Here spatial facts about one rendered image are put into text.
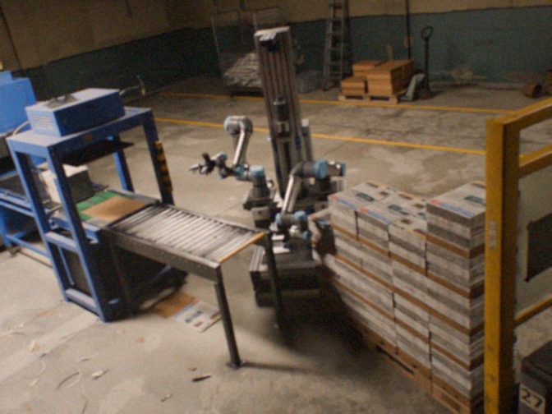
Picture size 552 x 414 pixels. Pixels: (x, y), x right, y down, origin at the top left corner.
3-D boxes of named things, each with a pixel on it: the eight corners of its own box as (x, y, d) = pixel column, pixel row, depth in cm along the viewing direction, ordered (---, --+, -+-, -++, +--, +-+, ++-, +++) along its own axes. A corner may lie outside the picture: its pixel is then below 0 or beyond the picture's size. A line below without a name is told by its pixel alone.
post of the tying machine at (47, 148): (114, 318, 463) (57, 142, 400) (105, 324, 457) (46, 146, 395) (108, 315, 468) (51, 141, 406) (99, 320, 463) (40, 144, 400)
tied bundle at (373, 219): (404, 222, 363) (402, 190, 353) (437, 236, 338) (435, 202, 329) (358, 241, 347) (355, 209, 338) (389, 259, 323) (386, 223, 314)
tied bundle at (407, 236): (436, 236, 339) (435, 202, 330) (475, 253, 315) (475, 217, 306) (389, 259, 323) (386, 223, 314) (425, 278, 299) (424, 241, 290)
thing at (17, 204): (116, 196, 526) (112, 186, 522) (54, 224, 484) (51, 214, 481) (39, 176, 625) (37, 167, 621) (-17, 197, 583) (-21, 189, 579)
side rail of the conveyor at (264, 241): (273, 246, 392) (271, 230, 387) (269, 249, 389) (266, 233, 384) (158, 213, 479) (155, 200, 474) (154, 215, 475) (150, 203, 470)
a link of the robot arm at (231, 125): (249, 185, 441) (236, 118, 419) (233, 183, 449) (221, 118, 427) (257, 179, 450) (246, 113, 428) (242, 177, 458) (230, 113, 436)
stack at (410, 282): (359, 292, 443) (349, 198, 410) (476, 368, 348) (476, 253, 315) (319, 312, 427) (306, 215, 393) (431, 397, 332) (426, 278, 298)
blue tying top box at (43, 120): (126, 113, 453) (120, 89, 445) (61, 136, 414) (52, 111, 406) (97, 111, 482) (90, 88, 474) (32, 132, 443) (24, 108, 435)
